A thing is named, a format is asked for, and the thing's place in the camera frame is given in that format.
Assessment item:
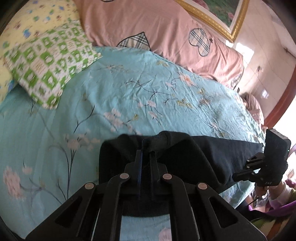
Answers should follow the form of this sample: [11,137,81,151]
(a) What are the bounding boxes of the black pants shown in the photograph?
[98,131,265,218]

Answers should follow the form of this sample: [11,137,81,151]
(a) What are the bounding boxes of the person's right hand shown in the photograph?
[255,181,295,209]

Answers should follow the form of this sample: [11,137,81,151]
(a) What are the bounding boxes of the pink striped cloth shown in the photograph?
[240,93,264,126]

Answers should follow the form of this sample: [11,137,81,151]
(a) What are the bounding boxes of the teal floral bed sheet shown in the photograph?
[1,47,265,238]

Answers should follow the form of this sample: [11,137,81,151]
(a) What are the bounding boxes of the green white checkered pillow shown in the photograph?
[4,21,102,109]

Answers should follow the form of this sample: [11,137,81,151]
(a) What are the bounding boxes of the gold framed picture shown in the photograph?
[177,0,249,43]

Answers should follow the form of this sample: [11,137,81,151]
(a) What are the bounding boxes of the pink quilt with plaid hearts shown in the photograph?
[75,1,244,87]

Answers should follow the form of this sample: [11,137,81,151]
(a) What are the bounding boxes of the yellow cartoon print pillow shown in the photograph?
[1,0,79,101]

